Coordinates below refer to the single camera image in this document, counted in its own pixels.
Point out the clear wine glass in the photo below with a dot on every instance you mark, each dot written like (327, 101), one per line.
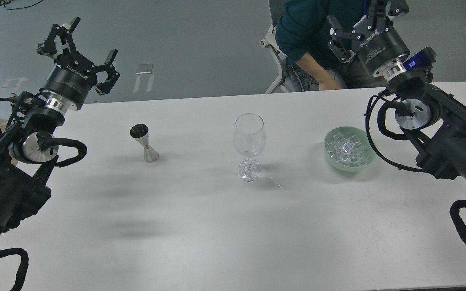
(250, 141)

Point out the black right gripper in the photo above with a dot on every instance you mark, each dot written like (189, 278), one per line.
(372, 39)

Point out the green bowl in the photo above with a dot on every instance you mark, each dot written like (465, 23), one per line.
(362, 135)

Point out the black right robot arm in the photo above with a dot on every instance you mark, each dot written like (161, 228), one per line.
(413, 109)

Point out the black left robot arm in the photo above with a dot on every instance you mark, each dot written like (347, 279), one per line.
(28, 149)

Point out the steel double jigger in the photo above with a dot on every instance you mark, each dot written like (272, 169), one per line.
(140, 133)

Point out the white office chair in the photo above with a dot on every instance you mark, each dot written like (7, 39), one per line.
(289, 78)

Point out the pile of ice cubes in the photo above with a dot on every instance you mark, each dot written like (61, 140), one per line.
(347, 150)

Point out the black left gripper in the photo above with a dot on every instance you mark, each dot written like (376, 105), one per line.
(68, 79)

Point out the person in teal sweater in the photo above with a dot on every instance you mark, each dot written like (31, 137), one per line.
(303, 33)

